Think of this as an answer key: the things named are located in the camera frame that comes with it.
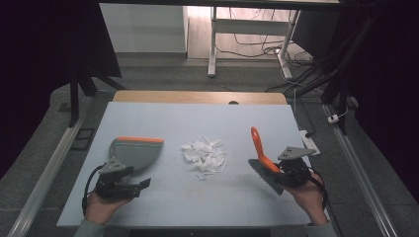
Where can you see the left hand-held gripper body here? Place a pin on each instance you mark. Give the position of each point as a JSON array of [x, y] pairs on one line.
[[112, 179]]

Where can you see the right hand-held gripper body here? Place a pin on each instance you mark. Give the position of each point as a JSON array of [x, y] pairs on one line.
[[293, 168]]

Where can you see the grey dustpan with orange edge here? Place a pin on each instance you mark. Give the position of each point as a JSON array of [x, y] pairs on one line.
[[138, 153]]

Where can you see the pile of white paper scraps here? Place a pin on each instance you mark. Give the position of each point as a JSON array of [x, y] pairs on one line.
[[206, 158]]

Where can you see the person's left hand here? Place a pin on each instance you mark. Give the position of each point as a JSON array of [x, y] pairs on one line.
[[103, 207]]

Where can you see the person's right hand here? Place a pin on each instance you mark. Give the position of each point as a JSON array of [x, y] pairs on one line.
[[306, 199]]

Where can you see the white power strip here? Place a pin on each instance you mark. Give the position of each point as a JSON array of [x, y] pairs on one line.
[[309, 142]]

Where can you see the small white adapter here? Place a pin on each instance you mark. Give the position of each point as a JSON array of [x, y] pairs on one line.
[[333, 118]]

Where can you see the black metal stand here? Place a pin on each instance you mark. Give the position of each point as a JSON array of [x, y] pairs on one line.
[[80, 75], [339, 85]]

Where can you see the wooden table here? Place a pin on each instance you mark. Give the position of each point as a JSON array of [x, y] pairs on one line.
[[197, 97]]

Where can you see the white cabinet panel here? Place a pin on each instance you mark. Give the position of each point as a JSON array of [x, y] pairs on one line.
[[143, 28]]

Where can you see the aluminium rail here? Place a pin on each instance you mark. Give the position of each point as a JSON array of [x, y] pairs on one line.
[[46, 171], [359, 171]]

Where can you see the white desk frame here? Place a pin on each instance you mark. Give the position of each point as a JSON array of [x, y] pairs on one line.
[[250, 28]]

